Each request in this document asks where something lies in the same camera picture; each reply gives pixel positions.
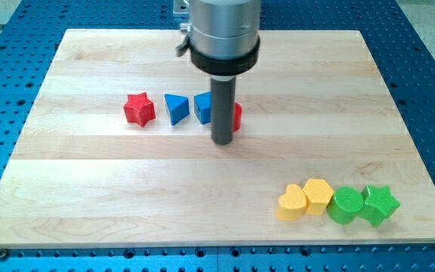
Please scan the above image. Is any yellow heart block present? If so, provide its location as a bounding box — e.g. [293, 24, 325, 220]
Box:
[275, 184, 307, 221]

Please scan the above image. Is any yellow hexagon block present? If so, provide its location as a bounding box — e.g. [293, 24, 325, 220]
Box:
[303, 178, 334, 215]

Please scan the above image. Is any red round block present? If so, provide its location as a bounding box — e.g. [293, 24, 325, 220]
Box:
[233, 102, 242, 132]

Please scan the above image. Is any blue cube block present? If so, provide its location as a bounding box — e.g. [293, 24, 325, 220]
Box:
[194, 91, 211, 125]

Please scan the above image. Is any blue triangle block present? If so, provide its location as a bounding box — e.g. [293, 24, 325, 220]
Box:
[164, 94, 190, 125]

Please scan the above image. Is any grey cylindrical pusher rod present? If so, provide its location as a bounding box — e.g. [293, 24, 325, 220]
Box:
[211, 76, 236, 145]

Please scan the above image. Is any red star block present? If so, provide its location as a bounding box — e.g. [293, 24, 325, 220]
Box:
[123, 92, 156, 127]

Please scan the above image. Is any light wooden board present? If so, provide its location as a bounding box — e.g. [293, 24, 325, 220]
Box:
[0, 29, 435, 249]

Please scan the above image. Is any green cylinder block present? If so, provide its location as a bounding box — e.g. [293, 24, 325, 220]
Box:
[326, 186, 364, 224]

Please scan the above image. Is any green star block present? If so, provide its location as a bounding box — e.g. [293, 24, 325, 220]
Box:
[357, 185, 400, 227]

